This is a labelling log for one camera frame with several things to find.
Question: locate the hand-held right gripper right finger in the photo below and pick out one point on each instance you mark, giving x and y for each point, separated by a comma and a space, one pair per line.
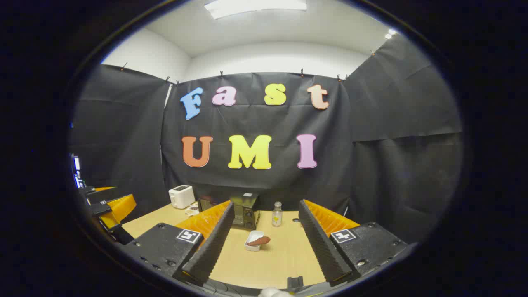
319, 243

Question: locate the brown meat slice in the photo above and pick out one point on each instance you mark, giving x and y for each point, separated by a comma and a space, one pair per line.
259, 240

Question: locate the black table clamp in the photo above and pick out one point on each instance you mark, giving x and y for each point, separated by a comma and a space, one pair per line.
295, 282

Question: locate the white rectangular plastic tray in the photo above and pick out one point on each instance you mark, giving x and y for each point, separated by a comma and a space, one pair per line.
252, 246

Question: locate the black electric oven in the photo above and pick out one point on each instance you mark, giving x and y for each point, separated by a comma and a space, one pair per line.
247, 210

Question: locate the computer monitor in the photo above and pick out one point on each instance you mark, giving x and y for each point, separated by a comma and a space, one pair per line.
79, 180
76, 163

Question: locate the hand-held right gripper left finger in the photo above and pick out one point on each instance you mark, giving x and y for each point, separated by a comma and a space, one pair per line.
212, 243

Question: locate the ceiling light panel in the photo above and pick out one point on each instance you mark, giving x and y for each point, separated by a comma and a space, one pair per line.
255, 7

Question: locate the clear bottle with yellow label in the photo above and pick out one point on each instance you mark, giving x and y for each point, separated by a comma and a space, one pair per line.
277, 216

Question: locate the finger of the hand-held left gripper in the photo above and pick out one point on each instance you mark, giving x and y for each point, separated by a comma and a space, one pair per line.
101, 208
88, 191

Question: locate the small ceiling spotlight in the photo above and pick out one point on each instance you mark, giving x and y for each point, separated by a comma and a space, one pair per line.
390, 33

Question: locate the white toaster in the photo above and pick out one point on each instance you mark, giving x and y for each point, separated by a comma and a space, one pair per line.
181, 197

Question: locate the white divided snack plate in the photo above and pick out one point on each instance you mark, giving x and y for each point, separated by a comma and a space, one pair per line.
192, 210

